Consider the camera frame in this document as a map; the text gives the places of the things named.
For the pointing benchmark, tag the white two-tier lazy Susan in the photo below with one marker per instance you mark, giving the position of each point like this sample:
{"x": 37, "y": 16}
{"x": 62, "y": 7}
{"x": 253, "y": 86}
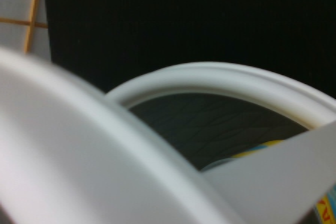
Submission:
{"x": 88, "y": 167}

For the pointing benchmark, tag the yellow blue can lower tier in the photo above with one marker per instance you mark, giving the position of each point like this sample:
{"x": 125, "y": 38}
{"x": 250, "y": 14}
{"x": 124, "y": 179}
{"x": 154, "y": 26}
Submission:
{"x": 274, "y": 184}

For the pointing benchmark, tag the wooden lattice fence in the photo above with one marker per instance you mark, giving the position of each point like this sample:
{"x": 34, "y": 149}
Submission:
{"x": 20, "y": 12}

